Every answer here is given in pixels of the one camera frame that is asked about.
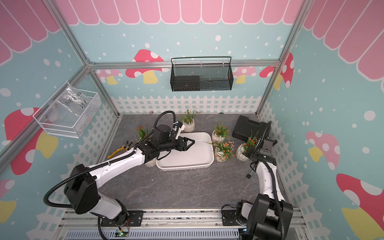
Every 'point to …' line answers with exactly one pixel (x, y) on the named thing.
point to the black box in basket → (188, 83)
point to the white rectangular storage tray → (200, 154)
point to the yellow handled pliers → (122, 147)
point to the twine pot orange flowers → (220, 133)
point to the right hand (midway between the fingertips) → (251, 149)
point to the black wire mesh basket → (201, 73)
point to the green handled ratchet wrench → (249, 175)
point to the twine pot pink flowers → (222, 150)
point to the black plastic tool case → (245, 128)
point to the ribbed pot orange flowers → (252, 141)
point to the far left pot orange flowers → (142, 131)
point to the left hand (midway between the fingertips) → (191, 143)
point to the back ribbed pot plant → (188, 120)
